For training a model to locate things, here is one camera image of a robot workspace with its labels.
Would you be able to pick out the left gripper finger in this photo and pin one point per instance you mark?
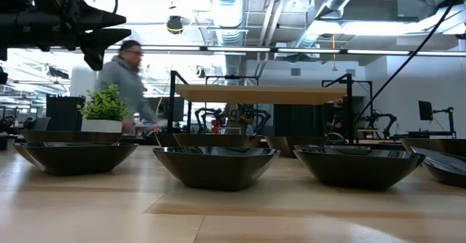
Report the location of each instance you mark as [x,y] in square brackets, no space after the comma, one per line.
[98,19]
[102,37]

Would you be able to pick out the black leaf mini plate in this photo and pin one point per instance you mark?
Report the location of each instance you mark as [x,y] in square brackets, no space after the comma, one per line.
[320,147]
[358,170]
[23,151]
[215,170]
[80,159]

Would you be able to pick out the black teardrop mini plate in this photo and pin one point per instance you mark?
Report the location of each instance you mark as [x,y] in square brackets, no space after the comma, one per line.
[444,170]

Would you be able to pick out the black background robot arm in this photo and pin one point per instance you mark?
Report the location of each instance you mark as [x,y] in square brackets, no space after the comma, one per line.
[378,116]
[264,117]
[204,110]

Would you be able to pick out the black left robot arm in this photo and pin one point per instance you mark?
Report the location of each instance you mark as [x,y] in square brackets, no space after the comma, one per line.
[14,24]

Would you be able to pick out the green plant white pot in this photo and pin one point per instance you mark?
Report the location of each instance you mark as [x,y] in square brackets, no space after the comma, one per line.
[103,106]

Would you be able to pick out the black round ceiling device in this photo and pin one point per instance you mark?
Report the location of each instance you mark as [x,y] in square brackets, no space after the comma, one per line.
[174,24]

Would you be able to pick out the black cabinet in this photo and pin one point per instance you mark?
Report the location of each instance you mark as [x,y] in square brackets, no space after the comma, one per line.
[63,112]

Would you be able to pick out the dark monitor screen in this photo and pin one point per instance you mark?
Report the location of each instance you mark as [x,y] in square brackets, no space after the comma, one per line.
[178,108]

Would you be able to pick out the ceiling light strip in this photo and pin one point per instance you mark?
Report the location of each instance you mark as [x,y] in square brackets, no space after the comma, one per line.
[236,49]

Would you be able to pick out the wooden shelf black legs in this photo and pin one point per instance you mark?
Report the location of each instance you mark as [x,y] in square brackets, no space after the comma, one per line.
[255,94]

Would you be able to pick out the black partition panel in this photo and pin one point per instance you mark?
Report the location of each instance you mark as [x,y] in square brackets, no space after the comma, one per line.
[298,119]

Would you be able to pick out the black monitor on stand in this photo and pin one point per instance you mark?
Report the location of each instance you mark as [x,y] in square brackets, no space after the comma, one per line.
[425,110]

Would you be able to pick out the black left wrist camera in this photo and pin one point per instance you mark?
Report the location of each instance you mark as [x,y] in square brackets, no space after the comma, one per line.
[94,58]

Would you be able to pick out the black background rig frame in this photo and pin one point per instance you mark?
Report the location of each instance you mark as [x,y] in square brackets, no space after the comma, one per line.
[233,77]

